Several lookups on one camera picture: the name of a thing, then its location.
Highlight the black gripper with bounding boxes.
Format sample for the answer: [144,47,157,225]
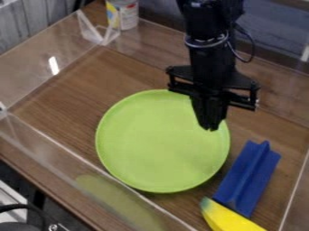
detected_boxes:
[166,42,261,131]

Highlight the blue star-shaped block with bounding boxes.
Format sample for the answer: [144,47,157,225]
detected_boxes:
[213,141,281,217]

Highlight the yellow green banana toy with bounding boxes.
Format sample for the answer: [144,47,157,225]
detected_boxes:
[201,197,267,231]

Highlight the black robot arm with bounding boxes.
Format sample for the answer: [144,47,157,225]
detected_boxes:
[168,0,261,131]

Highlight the green round plate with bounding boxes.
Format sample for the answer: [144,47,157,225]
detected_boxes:
[95,89,231,193]

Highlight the white labelled can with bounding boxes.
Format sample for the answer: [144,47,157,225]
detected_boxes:
[106,0,140,31]

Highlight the clear acrylic enclosure wall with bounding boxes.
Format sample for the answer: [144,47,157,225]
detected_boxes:
[0,5,309,231]

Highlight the black cable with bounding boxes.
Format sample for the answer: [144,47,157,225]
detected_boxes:
[0,204,53,231]

